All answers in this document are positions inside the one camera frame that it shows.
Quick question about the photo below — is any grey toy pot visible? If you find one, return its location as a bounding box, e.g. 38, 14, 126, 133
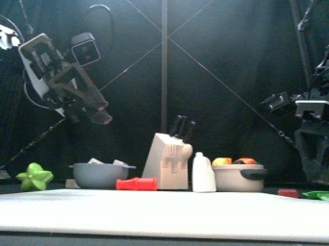
68, 162, 138, 190

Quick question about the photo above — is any green toy starfruit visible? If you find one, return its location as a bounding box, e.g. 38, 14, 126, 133
16, 161, 55, 192

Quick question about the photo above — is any black toy knife handle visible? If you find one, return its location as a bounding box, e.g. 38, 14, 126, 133
181, 120, 198, 144
167, 114, 189, 138

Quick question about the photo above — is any black camera cable loop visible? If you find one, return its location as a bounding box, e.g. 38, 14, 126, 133
79, 3, 115, 68

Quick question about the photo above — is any yellow toy fruit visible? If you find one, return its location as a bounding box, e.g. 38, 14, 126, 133
211, 157, 234, 167

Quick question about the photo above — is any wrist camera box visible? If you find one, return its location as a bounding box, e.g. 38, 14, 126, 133
70, 32, 103, 67
258, 91, 298, 117

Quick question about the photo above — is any white cutting board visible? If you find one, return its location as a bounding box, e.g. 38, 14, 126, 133
0, 188, 329, 244

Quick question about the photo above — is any small beige box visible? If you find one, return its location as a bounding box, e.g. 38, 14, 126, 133
64, 178, 83, 189

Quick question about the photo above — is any orange toy fruit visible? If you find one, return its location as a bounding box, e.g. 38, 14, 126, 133
233, 157, 258, 166

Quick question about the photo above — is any white toy bottle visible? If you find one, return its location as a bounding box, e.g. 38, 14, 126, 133
190, 151, 218, 194

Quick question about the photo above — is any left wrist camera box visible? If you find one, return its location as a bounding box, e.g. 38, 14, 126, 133
70, 32, 103, 67

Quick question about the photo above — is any red toy block ridged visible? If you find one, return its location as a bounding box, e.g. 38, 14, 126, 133
115, 176, 159, 192

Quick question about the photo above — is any green toy leaf vegetable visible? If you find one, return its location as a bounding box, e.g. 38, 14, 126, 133
301, 190, 329, 203

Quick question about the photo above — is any grey vertical frame pole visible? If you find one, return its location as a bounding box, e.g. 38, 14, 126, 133
159, 0, 169, 135

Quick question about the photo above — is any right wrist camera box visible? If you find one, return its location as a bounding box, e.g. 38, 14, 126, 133
258, 91, 298, 117

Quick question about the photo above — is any small dark red block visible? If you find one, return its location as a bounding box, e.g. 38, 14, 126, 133
277, 188, 301, 199

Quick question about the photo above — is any beige toy pot black handle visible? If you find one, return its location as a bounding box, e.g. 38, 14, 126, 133
211, 163, 270, 193

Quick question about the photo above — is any beige toy knife block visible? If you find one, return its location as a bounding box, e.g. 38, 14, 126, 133
142, 132, 194, 191

